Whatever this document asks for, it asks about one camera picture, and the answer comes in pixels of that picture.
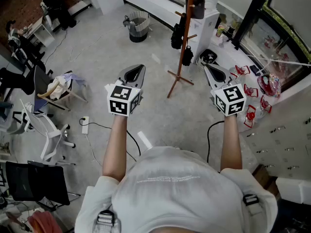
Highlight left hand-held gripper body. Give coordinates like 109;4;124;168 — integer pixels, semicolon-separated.
104;78;144;117

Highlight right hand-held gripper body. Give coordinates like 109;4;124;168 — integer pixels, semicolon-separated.
210;79;247;117

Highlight brown wooden coat rack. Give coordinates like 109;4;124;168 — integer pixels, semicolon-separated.
167;0;198;99

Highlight person's left forearm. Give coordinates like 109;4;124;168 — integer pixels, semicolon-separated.
102;115;129;182

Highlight person's right forearm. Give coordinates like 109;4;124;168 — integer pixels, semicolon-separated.
220;115;243;172

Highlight black bin with white fan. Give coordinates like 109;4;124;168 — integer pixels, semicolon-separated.
196;48;220;69

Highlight clear glass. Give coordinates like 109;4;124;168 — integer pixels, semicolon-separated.
218;36;230;49

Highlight small black hanging pouch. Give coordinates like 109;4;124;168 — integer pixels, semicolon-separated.
182;45;194;67

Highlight grey ribbed trash bin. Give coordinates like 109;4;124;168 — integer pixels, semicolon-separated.
122;10;151;43

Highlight white power strip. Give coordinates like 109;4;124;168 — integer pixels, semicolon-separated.
81;116;90;134

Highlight white tape strip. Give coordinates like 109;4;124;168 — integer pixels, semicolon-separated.
242;51;311;67

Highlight white locker cabinet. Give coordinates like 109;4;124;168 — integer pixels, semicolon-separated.
239;109;311;179

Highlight pile of light clothes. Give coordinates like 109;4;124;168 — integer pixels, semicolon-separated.
47;72;86;100

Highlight dark grey hanging bag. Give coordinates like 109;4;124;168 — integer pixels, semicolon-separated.
185;0;206;19

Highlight white office chair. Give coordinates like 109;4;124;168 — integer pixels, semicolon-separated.
20;99;76;162

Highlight wooden chair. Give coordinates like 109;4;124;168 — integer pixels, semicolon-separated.
33;65;88;112

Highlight white desk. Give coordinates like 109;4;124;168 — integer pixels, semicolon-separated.
23;16;55;48

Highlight person's light grey t-shirt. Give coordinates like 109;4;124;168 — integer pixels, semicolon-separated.
74;146;279;233

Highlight black mesh chair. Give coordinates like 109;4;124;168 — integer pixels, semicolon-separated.
5;160;81;213

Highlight pink cloth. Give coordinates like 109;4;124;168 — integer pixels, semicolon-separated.
27;210;63;233

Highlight clear jug with red handle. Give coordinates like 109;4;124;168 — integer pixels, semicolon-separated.
230;65;251;79
259;95;273;114
243;83;259;99
243;104;257;129

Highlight black power strip cable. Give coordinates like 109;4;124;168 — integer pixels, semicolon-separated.
79;117;112;130

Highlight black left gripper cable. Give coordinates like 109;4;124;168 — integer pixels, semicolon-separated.
125;129;142;163

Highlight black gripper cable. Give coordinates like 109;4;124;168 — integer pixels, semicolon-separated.
206;120;225;164
125;129;142;163

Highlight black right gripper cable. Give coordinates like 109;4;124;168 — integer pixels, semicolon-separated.
206;120;225;164

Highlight white cable on floor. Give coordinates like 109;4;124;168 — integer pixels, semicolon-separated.
69;25;127;63

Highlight grey harness strap with buckle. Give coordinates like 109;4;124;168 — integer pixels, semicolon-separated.
242;194;265;216
93;209;121;233

